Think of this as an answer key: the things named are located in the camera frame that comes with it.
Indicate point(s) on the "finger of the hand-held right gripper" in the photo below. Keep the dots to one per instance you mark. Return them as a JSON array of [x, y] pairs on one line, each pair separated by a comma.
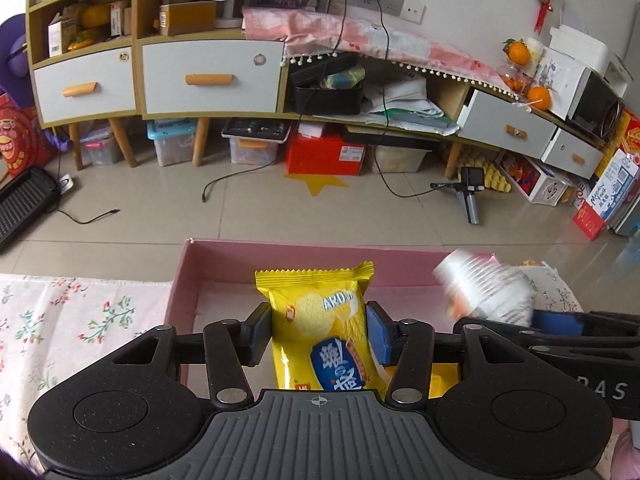
[[575, 349], [560, 322]]

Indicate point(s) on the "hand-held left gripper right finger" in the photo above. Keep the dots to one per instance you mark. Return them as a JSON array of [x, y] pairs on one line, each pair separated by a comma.
[[380, 335]]

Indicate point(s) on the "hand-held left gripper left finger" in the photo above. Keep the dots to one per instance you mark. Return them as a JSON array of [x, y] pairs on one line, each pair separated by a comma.
[[261, 335]]

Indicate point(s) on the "yellow chip bag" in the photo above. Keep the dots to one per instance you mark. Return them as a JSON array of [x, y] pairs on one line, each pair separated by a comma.
[[320, 320]]

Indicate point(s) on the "pink box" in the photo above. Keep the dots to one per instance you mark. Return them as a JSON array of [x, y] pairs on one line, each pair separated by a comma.
[[225, 270]]

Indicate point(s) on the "white snack packet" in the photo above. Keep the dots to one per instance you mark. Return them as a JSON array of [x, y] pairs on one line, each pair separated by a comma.
[[480, 285]]

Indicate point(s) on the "blue white milk carton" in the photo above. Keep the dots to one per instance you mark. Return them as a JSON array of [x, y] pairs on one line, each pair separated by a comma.
[[605, 200]]

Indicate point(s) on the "white red carton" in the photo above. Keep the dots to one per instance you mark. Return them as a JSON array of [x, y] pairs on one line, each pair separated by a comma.
[[545, 185]]

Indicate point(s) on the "yellow egg tray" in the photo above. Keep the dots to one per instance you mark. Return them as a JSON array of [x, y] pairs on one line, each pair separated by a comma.
[[495, 180]]

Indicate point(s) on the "small white drawer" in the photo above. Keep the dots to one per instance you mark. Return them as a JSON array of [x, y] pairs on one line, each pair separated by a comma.
[[565, 147]]

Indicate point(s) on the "clear bin without lid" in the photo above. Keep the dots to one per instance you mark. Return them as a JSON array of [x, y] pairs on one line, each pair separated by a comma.
[[400, 160]]

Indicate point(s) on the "floral cloth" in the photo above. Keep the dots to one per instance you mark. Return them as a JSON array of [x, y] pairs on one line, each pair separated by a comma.
[[75, 320]]

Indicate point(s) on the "black lid plastic bin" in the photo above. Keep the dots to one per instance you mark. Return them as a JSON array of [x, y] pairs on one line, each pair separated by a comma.
[[255, 145]]

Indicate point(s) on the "red yellow gift box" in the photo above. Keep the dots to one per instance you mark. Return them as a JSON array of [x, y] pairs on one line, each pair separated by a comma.
[[630, 135]]

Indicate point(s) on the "blue lid plastic bin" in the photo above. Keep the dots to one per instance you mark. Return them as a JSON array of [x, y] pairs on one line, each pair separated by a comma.
[[170, 142]]

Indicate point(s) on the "orange fruit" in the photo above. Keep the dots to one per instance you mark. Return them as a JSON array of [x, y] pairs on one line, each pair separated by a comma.
[[517, 52], [539, 97]]

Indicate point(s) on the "white microwave oven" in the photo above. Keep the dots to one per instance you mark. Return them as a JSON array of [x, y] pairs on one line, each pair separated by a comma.
[[580, 95]]

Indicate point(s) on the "pile of papers and bags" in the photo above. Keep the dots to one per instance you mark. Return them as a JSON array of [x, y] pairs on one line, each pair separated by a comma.
[[405, 105]]

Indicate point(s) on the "black storage box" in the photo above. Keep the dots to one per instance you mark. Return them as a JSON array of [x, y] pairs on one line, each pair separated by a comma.
[[325, 100]]

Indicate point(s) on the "small clear plastic bin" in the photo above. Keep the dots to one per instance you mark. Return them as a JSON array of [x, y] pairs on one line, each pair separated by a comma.
[[100, 147]]

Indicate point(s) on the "wooden low cabinet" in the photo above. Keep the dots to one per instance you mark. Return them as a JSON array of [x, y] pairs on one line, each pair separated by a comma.
[[445, 95]]

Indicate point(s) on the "black grill pan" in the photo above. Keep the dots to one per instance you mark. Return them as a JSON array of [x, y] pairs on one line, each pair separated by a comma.
[[25, 205]]

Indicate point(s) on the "white foam box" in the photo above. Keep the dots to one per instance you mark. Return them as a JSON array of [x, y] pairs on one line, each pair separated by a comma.
[[580, 45]]

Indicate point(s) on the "pink fringed cloth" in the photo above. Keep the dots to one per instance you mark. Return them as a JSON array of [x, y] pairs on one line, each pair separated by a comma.
[[410, 45]]

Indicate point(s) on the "red printed bag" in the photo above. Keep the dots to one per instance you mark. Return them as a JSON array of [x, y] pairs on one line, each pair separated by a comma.
[[20, 140]]

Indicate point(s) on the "wooden drawer cabinet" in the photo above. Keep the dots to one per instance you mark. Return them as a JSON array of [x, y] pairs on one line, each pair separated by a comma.
[[150, 10]]

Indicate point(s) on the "small cardboard box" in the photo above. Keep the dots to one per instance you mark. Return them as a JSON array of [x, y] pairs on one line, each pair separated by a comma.
[[120, 17]]

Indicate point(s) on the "orange round toy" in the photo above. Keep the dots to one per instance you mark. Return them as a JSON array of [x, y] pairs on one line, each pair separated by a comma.
[[96, 16]]

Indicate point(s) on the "small white box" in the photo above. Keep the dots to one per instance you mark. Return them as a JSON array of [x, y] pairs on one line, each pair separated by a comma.
[[57, 35]]

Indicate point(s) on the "purple plush toy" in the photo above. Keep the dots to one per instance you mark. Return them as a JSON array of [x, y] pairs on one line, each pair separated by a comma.
[[12, 50]]

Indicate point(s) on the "wooden shelf cabinet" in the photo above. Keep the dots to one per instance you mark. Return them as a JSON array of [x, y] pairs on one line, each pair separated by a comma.
[[35, 20]]

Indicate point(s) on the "small camera on tripod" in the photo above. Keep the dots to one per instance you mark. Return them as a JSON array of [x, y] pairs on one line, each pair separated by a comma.
[[472, 195]]

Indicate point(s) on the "grey wall outlet strip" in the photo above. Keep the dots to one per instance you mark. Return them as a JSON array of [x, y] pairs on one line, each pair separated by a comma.
[[395, 2]]

